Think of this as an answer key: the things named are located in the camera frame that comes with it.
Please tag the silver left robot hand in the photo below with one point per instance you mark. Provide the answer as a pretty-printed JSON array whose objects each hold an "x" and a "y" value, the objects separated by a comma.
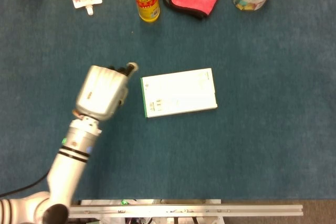
[{"x": 101, "y": 93}]

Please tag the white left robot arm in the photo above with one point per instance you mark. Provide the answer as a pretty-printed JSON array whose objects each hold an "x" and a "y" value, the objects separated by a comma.
[{"x": 68, "y": 171}]

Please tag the white box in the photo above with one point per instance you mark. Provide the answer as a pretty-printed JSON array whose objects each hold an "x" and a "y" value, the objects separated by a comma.
[{"x": 181, "y": 93}]

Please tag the teal felt table mat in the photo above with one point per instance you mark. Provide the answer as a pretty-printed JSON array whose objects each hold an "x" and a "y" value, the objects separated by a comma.
[{"x": 236, "y": 142}]

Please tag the white base plate with clutter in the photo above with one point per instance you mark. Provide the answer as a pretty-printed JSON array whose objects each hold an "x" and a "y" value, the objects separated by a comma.
[{"x": 157, "y": 202}]

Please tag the aluminium profile rail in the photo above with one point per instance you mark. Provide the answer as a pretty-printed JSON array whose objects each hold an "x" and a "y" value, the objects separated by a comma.
[{"x": 183, "y": 211}]

